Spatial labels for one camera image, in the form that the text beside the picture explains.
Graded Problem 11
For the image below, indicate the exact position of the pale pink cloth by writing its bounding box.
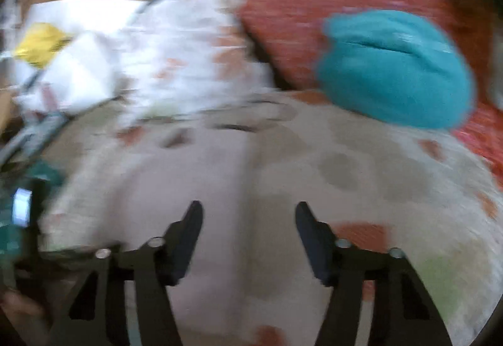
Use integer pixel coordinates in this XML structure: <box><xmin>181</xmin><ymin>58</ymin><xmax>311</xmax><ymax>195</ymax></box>
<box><xmin>43</xmin><ymin>126</ymin><xmax>253</xmax><ymax>345</ymax></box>

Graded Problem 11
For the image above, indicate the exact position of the teal cardboard box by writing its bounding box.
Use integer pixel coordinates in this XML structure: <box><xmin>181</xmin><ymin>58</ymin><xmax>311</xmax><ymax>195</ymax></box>
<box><xmin>1</xmin><ymin>160</ymin><xmax>65</xmax><ymax>262</ymax></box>

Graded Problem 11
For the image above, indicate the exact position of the heart patterned quilt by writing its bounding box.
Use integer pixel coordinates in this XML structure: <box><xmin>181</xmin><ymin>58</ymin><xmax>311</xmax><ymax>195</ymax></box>
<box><xmin>42</xmin><ymin>92</ymin><xmax>502</xmax><ymax>345</ymax></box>

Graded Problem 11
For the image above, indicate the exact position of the teal fleece bundle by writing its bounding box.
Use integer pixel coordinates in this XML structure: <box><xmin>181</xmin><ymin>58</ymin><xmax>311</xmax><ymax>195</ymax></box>
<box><xmin>316</xmin><ymin>10</ymin><xmax>476</xmax><ymax>130</ymax></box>

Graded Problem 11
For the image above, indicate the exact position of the white floral pillow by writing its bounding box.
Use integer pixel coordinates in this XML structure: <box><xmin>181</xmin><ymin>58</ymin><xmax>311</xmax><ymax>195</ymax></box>
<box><xmin>118</xmin><ymin>0</ymin><xmax>273</xmax><ymax>128</ymax></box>

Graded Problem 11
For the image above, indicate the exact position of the red floral blanket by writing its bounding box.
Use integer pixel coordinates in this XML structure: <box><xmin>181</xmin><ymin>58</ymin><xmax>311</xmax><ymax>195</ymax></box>
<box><xmin>239</xmin><ymin>0</ymin><xmax>502</xmax><ymax>180</ymax></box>

